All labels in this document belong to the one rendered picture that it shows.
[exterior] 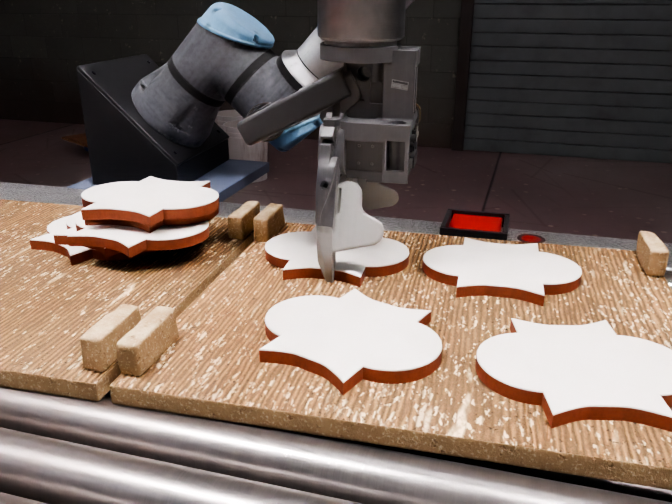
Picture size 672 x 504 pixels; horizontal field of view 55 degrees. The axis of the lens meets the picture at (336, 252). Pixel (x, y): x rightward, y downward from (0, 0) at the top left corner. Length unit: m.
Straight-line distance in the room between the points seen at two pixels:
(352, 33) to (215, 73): 0.59
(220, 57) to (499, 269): 0.65
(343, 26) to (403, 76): 0.07
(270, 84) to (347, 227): 0.55
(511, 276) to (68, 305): 0.39
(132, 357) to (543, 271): 0.36
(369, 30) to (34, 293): 0.37
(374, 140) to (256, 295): 0.17
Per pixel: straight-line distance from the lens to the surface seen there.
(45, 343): 0.54
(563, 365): 0.47
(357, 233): 0.57
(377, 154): 0.58
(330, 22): 0.56
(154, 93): 1.16
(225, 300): 0.57
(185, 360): 0.49
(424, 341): 0.48
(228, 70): 1.10
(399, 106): 0.58
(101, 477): 0.43
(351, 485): 0.41
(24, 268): 0.69
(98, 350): 0.48
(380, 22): 0.56
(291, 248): 0.64
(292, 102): 0.59
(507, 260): 0.64
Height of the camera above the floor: 1.18
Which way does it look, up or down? 22 degrees down
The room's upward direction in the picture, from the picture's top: straight up
